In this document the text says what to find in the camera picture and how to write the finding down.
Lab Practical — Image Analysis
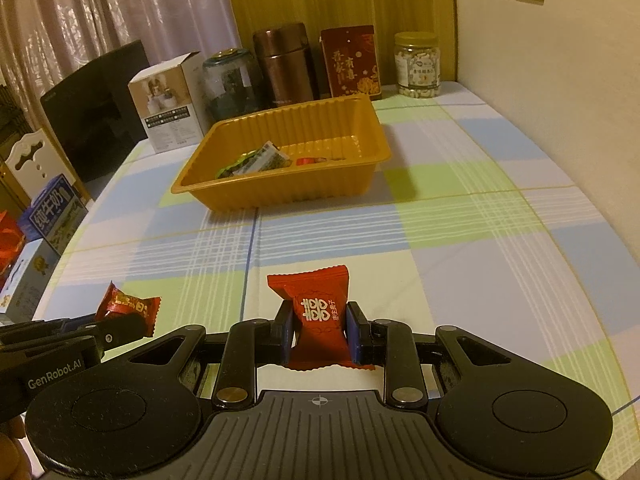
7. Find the brown metal canister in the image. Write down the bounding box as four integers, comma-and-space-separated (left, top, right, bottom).
253, 23, 320, 106

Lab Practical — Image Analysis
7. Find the person's hand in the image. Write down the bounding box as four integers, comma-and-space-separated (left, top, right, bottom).
0, 416, 32, 480

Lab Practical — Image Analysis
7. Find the pink curtain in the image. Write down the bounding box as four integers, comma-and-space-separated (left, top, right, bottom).
1, 0, 240, 129

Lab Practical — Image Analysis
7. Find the silver green snack pouch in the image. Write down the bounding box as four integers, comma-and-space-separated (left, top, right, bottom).
216, 154, 255, 179

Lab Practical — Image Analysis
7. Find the red white striped candy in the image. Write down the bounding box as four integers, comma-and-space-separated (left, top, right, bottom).
295, 157, 328, 166

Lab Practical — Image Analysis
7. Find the dark glass jar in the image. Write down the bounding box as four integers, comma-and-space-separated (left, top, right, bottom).
203, 48, 268, 122

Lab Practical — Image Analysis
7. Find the cashew nut jar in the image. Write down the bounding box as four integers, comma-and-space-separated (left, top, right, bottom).
394, 32, 440, 99

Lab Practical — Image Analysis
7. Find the grey white snack packet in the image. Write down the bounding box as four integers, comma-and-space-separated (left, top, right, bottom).
233, 141, 292, 177

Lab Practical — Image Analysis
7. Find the orange red gift box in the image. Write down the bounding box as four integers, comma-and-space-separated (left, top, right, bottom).
0, 210, 26, 288

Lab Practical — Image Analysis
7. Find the blue milk carton box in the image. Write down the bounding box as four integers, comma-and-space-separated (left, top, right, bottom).
17, 174, 88, 256

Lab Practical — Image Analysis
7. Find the checked pastel tablecloth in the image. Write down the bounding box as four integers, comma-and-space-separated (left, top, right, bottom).
37, 82, 639, 479

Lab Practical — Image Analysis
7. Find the red candy packet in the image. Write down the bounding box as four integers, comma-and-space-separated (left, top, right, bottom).
267, 264, 373, 370

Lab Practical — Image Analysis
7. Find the orange plastic tray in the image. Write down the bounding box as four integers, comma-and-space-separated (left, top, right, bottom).
169, 93, 394, 214

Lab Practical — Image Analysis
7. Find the light blue carton box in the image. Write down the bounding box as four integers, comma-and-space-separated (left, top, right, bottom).
1, 238, 58, 323

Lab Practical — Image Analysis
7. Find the red orange candy wrapper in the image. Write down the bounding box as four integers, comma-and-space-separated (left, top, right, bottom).
94, 282, 162, 337

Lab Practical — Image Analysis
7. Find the red gift tin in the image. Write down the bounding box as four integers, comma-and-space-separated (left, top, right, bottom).
320, 25, 382, 100

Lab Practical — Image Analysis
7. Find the white product box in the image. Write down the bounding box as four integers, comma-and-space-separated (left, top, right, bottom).
128, 52, 213, 153

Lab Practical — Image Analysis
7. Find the white wooden chair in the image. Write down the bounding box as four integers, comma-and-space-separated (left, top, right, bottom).
6, 129, 76, 200

